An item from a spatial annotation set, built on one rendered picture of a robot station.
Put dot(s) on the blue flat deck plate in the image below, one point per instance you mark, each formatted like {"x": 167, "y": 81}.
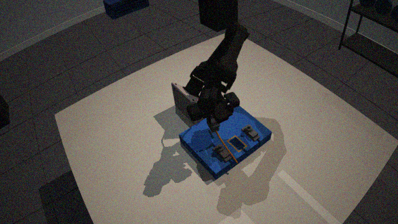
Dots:
{"x": 242, "y": 134}

